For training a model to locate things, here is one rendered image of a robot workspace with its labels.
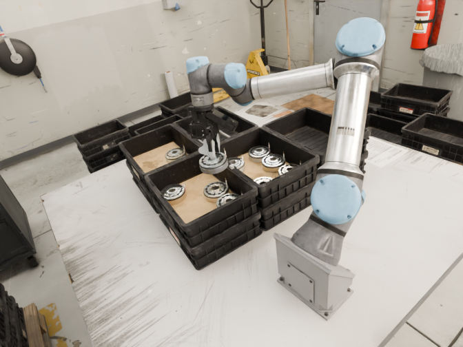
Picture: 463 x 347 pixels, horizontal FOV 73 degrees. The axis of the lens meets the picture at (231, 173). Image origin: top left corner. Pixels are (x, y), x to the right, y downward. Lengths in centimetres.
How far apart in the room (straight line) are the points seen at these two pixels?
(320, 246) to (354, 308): 24
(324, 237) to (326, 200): 17
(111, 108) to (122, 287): 346
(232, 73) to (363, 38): 37
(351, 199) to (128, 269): 86
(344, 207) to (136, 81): 398
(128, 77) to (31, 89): 111
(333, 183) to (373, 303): 45
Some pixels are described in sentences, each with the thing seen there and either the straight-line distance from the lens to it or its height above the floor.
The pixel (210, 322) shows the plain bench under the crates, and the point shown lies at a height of 70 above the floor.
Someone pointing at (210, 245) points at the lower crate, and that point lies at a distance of 112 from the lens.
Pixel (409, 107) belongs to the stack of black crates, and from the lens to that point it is 267.
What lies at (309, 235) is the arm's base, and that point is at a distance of 94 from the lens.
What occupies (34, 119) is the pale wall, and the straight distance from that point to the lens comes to 436.
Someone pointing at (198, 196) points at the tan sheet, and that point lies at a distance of 130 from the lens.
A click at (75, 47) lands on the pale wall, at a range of 429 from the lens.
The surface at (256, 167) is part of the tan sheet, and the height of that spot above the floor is 83.
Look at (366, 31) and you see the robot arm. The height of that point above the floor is 141.
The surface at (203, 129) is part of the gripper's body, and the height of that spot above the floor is 114.
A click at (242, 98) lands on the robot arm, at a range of 112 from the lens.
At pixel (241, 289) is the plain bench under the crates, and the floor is 70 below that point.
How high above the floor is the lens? 160
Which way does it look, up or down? 34 degrees down
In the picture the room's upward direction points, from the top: 10 degrees counter-clockwise
